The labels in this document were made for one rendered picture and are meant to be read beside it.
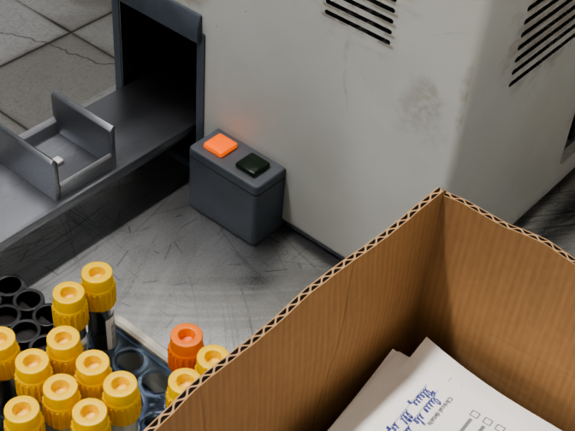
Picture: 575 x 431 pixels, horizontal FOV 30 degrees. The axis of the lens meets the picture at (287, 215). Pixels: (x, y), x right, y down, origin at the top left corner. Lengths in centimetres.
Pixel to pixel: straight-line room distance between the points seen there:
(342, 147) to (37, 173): 19
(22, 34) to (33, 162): 187
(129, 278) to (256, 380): 23
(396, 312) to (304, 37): 17
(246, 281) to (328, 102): 13
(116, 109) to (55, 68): 167
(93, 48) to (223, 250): 180
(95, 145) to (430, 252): 25
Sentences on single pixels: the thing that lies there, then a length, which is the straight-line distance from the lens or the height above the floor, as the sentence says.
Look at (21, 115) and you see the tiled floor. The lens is 229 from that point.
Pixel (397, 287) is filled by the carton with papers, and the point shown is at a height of 98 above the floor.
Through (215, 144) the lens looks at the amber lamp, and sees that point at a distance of 69.
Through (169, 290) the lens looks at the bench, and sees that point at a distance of 67.
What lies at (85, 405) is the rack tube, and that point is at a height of 99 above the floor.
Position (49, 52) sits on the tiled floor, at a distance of 247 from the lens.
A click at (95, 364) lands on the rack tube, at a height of 99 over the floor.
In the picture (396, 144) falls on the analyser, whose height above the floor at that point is 99.
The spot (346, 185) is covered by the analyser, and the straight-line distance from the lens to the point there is 65.
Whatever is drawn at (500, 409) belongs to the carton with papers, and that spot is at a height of 94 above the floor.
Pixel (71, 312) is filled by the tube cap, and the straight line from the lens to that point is 51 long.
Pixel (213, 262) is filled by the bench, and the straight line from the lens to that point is 69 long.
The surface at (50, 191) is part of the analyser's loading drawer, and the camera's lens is 67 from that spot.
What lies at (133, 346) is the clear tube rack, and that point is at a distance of 55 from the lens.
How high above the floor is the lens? 136
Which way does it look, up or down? 42 degrees down
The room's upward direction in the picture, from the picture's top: 5 degrees clockwise
